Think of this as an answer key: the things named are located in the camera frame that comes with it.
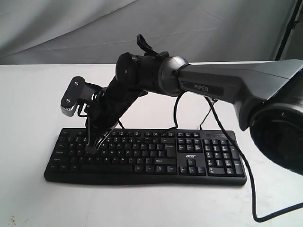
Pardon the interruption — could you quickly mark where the black fabric-covered gripper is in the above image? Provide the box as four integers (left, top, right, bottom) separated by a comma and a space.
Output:
85, 81, 148, 154

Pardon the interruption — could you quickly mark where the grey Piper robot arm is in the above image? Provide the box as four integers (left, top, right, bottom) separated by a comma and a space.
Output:
86, 35, 303, 175

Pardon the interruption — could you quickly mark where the black acer keyboard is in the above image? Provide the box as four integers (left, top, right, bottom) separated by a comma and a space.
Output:
44, 128, 247, 186

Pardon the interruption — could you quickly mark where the grey backdrop cloth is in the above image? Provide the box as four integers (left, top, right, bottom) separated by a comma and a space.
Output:
0, 0, 296, 64

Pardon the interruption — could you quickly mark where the black tripod stand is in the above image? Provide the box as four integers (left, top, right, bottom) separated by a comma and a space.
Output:
275, 0, 303, 61

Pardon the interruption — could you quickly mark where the black camera cable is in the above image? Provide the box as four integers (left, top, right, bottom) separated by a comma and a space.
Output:
77, 93, 105, 145

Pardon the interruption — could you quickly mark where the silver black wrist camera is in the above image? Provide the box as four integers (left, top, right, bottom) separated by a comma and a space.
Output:
61, 76, 103, 117

